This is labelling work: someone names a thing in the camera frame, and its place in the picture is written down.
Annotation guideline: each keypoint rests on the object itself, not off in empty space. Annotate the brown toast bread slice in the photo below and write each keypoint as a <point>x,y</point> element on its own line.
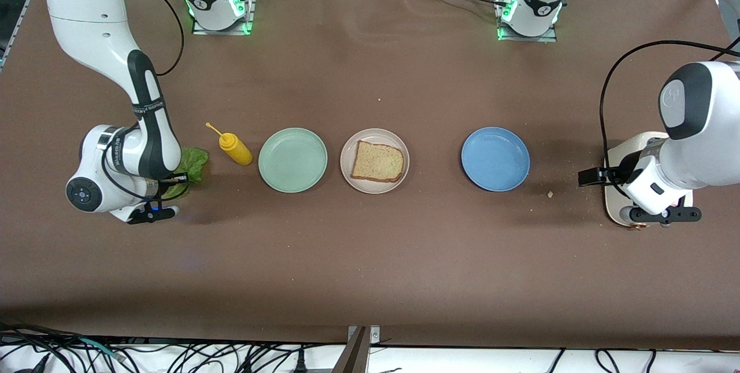
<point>378,162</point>

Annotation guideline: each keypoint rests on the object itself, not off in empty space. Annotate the blue round plate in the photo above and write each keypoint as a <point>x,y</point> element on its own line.
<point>495,159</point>

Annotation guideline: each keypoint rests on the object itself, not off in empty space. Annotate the green lettuce leaf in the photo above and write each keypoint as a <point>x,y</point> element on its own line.
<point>196,162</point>

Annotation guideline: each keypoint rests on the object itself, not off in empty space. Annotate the small silver bracket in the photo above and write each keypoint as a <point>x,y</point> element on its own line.
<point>374,333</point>

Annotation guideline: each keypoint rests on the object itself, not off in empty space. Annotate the grey metal post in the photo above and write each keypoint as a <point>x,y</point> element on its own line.
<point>354,355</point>

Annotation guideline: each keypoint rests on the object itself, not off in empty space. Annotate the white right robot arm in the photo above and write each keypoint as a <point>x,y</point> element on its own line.
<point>87,8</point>

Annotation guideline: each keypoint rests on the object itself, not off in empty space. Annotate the mint green round plate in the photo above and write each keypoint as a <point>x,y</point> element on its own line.
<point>292,160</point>

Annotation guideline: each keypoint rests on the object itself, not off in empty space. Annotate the yellow squeeze mustard bottle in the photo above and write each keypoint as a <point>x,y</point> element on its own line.
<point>238,153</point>

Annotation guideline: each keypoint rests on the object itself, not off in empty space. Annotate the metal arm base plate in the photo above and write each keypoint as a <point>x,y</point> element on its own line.
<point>251,8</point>
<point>529,38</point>

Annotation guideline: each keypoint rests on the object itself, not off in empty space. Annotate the beige round plate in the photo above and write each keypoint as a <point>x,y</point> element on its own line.
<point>370,185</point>

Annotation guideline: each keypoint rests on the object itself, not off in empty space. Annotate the aluminium table edge rail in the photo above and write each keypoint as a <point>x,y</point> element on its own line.
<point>23,14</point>

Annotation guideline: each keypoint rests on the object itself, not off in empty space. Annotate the white two-slot toaster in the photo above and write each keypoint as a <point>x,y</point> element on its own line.
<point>614,205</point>

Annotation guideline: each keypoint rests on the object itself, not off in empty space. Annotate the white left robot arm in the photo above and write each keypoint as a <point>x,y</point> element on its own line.
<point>705,130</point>

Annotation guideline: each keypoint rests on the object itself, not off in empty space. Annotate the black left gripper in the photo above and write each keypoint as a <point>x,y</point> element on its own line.
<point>616,172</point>

